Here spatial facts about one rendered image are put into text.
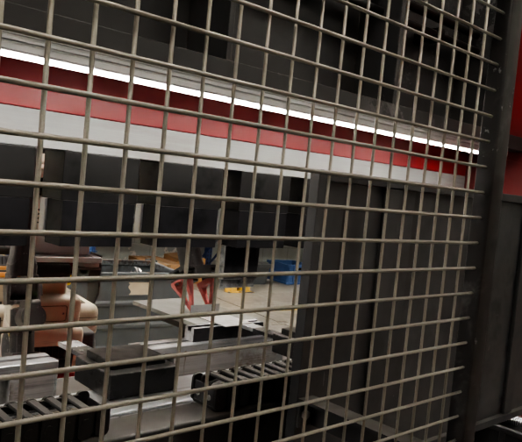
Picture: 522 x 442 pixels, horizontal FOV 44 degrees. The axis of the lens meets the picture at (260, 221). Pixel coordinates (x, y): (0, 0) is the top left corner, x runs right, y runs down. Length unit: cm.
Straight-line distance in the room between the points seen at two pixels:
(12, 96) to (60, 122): 9
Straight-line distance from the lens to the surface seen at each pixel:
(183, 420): 88
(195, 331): 139
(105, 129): 119
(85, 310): 250
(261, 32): 135
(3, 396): 123
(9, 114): 112
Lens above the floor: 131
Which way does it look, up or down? 3 degrees down
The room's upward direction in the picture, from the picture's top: 5 degrees clockwise
